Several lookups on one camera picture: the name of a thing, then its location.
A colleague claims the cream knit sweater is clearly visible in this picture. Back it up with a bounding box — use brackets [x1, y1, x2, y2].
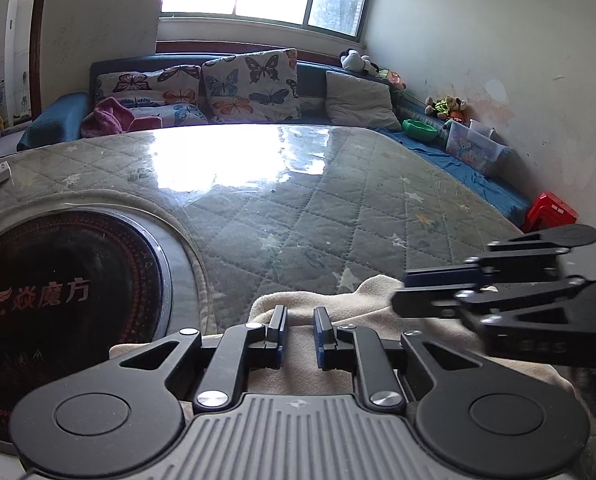
[108, 274, 579, 424]

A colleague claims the red plastic stool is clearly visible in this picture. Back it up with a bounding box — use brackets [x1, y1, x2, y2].
[522, 192, 578, 233]

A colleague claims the clear plastic storage box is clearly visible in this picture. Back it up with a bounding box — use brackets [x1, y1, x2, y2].
[444, 119, 512, 177]

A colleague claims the quilted grey-green table cover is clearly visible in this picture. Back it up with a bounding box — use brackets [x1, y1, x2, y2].
[0, 125, 516, 332]

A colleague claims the blue corner sofa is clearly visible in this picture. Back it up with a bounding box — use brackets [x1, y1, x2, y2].
[17, 52, 530, 226]

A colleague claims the small plush toys pile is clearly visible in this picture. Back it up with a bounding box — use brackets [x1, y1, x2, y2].
[424, 96, 467, 124]

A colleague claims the green bowl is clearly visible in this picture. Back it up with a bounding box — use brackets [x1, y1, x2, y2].
[402, 119, 438, 143]

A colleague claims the black round induction cooktop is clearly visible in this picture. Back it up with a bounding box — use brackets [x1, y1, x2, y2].
[0, 209, 171, 445]

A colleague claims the grey plain cushion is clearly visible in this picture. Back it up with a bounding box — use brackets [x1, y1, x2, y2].
[325, 70, 401, 131]

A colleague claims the right butterfly cushion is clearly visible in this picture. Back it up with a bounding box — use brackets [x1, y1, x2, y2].
[202, 49, 301, 124]

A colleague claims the butterfly cushion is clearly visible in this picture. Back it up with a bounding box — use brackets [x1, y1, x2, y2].
[202, 49, 301, 124]
[94, 64, 208, 128]

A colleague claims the left butterfly cushion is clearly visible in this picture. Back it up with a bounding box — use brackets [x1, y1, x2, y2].
[94, 64, 208, 128]

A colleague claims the pink cloth on sofa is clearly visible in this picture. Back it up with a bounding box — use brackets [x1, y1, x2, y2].
[80, 96, 162, 138]

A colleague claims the panda plush toy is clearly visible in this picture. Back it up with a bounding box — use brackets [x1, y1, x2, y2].
[339, 49, 379, 77]

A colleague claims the dark wooden door frame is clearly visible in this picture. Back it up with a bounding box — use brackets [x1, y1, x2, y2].
[29, 0, 44, 119]

